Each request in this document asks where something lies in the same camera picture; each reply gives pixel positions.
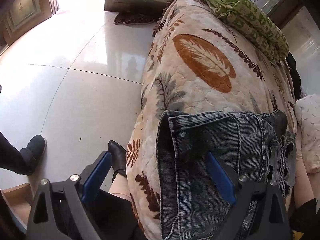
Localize black garment by wall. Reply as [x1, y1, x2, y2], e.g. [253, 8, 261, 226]
[286, 52, 302, 100]

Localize black skirt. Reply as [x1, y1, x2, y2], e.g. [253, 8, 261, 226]
[87, 190, 146, 240]

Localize dark patterned slipper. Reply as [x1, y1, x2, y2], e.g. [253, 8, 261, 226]
[122, 12, 156, 26]
[113, 12, 127, 25]

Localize person's bare leg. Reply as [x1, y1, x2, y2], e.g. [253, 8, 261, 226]
[108, 174, 131, 202]

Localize black leather ankle boot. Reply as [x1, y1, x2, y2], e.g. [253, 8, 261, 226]
[108, 140, 127, 181]

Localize black shoe of bystander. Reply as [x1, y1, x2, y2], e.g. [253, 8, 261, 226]
[20, 134, 47, 175]

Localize green folded quilt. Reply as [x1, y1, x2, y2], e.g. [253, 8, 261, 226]
[203, 0, 289, 62]

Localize grey denim pants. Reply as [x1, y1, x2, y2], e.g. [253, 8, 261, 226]
[156, 110, 296, 239]

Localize white floral pillow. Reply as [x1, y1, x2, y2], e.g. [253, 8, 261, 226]
[294, 94, 320, 173]

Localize leaf pattern bed blanket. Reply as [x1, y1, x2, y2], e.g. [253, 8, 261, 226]
[126, 0, 297, 239]

